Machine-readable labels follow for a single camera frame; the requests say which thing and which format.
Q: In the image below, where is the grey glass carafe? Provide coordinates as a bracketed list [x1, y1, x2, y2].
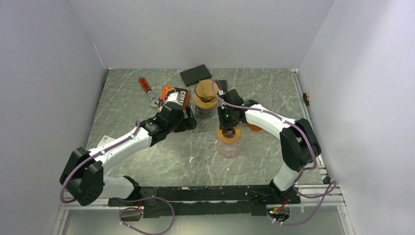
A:
[194, 106, 214, 118]

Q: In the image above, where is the red adjustable wrench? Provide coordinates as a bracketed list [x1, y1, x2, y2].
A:
[138, 76, 159, 108]

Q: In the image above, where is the black box front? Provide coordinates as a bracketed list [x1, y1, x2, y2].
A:
[218, 80, 228, 93]

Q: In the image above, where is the black base frame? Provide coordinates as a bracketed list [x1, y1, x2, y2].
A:
[108, 184, 300, 218]

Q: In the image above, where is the pink dripper with wooden ring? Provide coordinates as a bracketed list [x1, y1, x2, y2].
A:
[215, 139, 243, 159]

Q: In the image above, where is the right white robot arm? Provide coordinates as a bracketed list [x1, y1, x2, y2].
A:
[216, 89, 321, 203]

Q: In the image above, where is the wooden dripper ring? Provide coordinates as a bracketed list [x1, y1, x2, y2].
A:
[216, 125, 242, 144]
[194, 95, 219, 110]

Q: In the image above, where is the yellow black screwdriver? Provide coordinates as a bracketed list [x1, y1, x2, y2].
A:
[302, 93, 310, 109]

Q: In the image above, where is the black box rear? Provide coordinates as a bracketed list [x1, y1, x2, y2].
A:
[179, 64, 212, 87]

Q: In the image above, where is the black box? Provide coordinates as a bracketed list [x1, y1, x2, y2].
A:
[179, 64, 212, 87]
[218, 80, 228, 93]

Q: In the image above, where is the brown paper coffee filter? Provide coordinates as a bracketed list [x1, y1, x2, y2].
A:
[195, 79, 219, 100]

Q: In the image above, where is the white small block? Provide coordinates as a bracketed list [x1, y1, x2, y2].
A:
[97, 136, 114, 147]

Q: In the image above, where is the orange glass cup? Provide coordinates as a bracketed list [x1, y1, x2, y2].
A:
[247, 123, 262, 131]

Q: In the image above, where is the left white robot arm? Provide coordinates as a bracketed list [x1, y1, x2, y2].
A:
[59, 102, 197, 206]

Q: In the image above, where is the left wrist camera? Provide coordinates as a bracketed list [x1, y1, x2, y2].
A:
[164, 92, 182, 110]

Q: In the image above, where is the orange coffee filter box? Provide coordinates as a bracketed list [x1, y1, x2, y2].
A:
[158, 86, 190, 112]

